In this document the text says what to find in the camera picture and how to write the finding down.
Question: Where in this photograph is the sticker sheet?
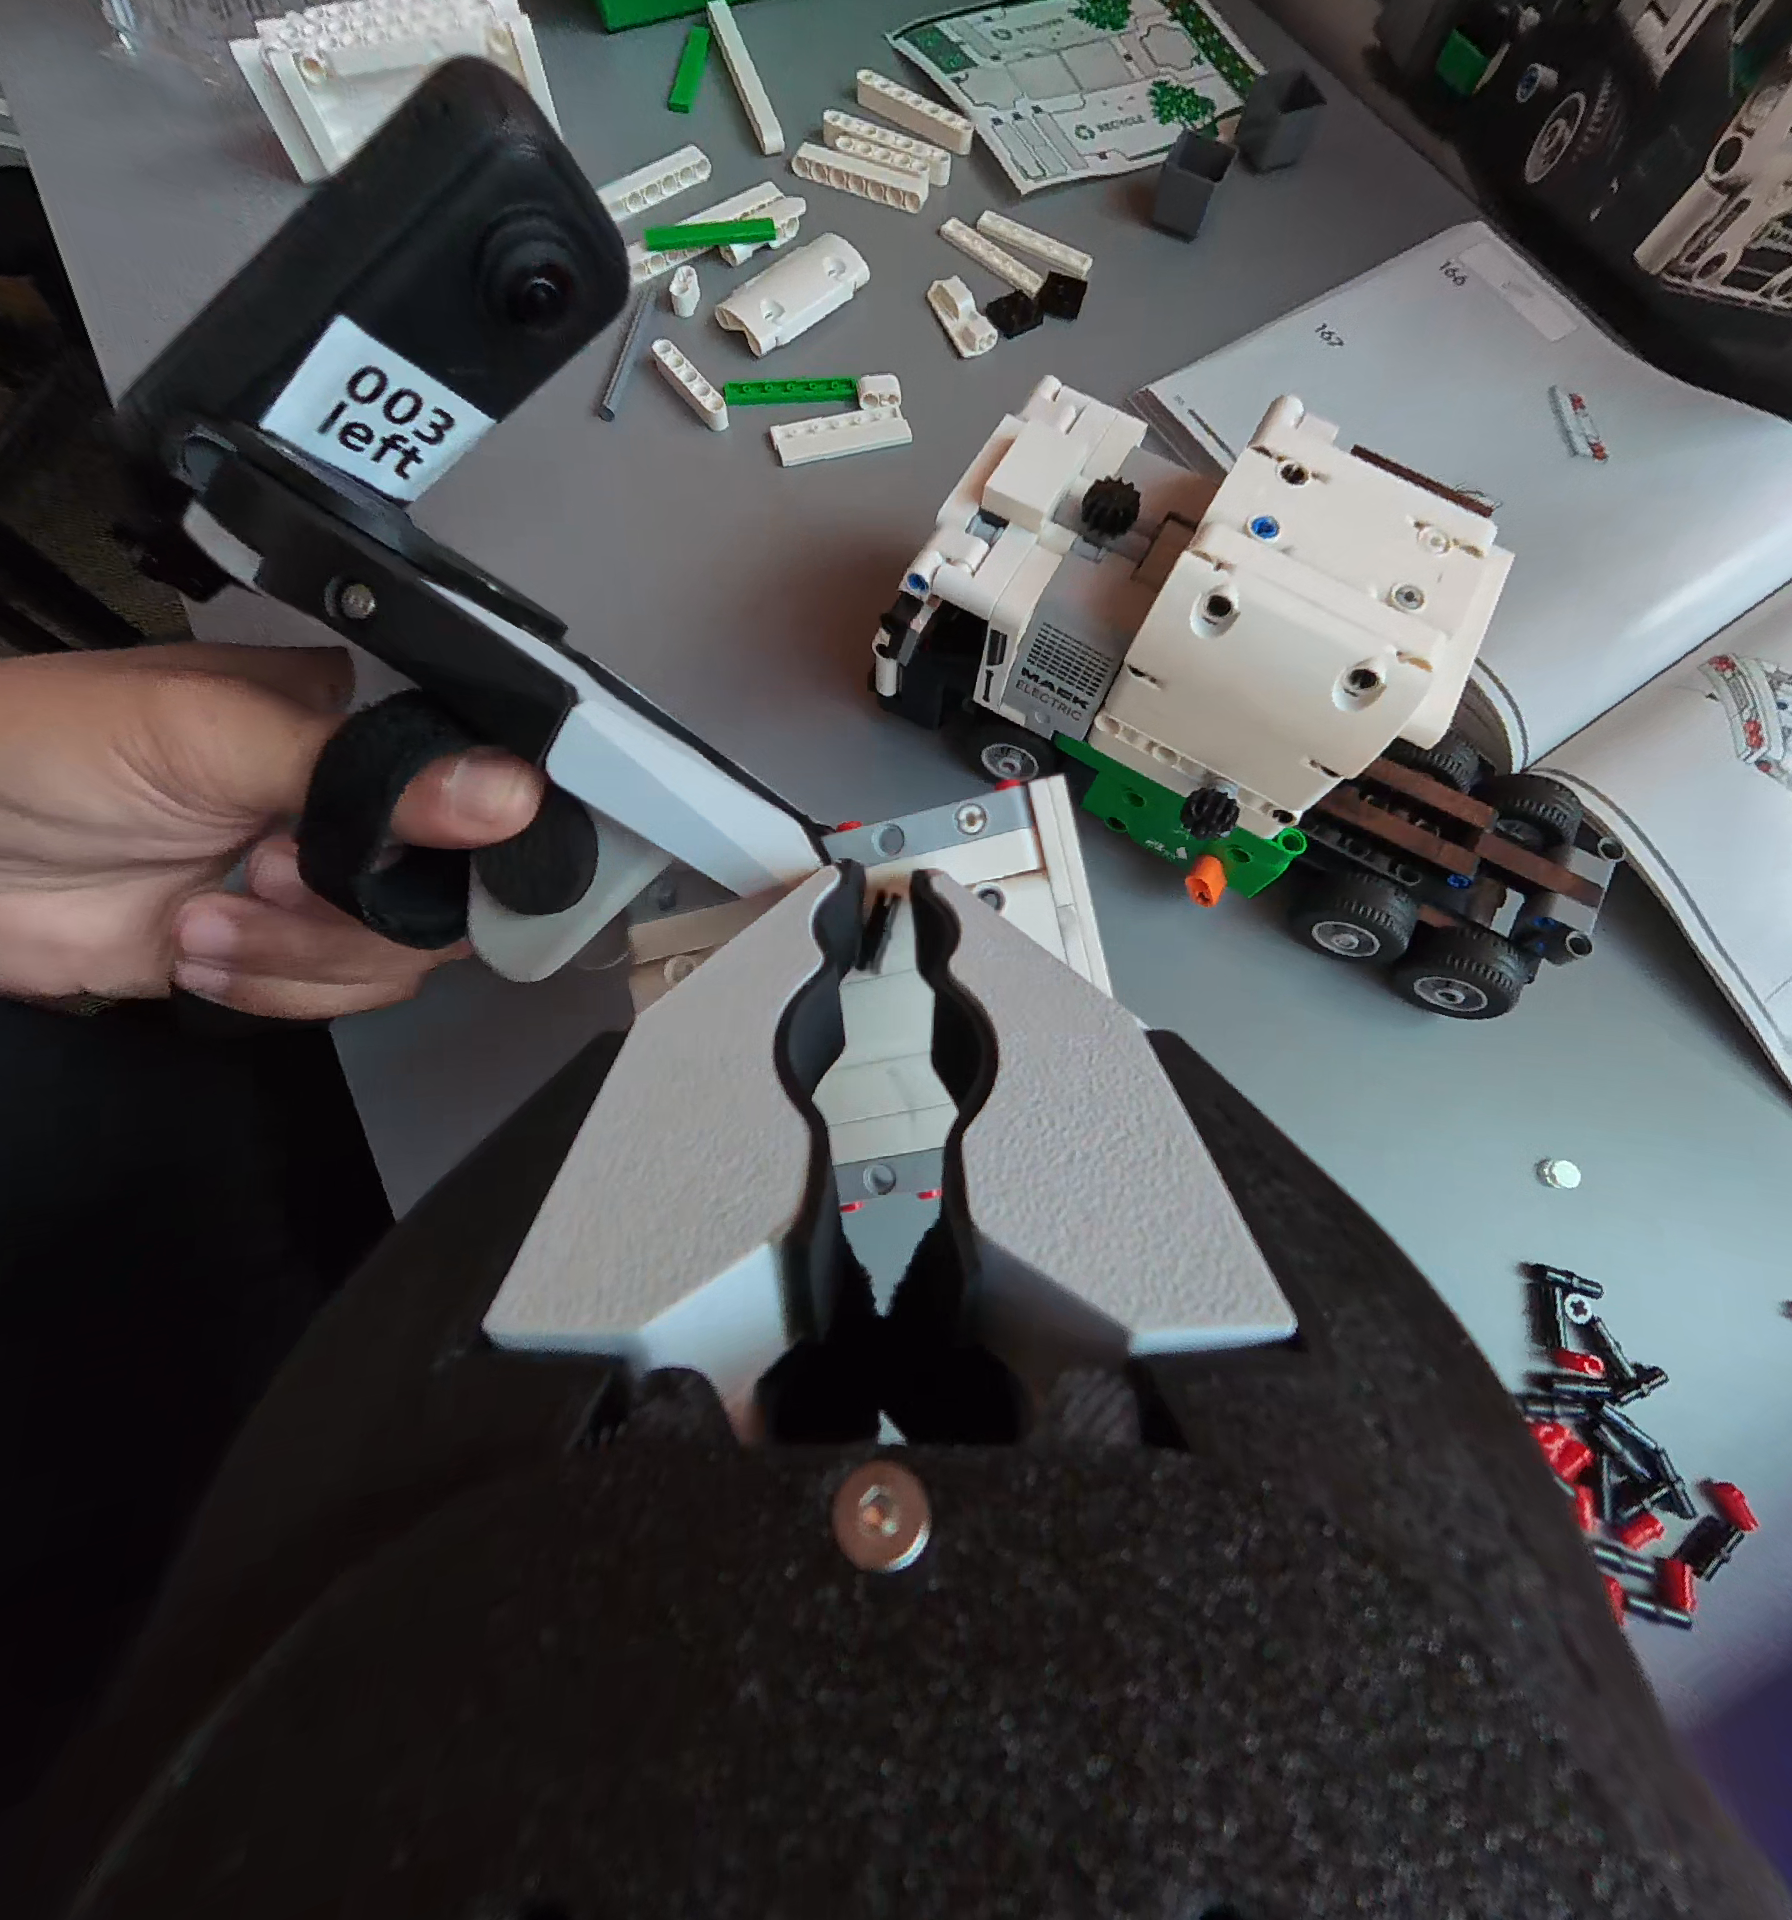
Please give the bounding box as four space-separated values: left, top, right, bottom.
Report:
887 0 1267 199

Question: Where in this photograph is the white green toy truck model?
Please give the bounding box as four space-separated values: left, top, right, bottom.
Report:
870 376 1628 1025

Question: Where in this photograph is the person's left hand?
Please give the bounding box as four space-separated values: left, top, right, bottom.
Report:
0 642 540 1025

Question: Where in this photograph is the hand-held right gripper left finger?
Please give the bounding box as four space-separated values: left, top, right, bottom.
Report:
482 864 879 1446

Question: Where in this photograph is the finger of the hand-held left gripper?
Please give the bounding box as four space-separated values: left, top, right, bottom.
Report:
543 695 838 895

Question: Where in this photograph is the small grey toy bin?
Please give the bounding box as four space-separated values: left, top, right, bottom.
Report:
1151 127 1240 244
1233 66 1327 175

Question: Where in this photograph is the heap of black red pins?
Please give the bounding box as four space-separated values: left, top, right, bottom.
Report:
1511 1259 1792 1633

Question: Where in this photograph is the person's dark clothing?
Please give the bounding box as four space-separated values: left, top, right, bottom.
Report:
0 966 395 1920

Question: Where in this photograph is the white toy brick tipper shell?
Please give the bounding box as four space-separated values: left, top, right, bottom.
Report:
227 0 562 186

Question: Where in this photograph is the white grey toy brick panel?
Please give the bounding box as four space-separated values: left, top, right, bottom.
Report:
626 775 1116 1220

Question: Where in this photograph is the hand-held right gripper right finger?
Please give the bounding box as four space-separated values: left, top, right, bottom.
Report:
894 867 1301 1366

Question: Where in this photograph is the heap of white green bricks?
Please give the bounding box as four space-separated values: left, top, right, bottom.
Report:
592 0 1097 472

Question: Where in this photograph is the printed toy set box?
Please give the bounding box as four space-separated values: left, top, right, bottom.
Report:
1369 0 1792 327

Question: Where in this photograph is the open instruction booklet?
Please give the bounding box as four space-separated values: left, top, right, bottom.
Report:
1134 224 1792 1167

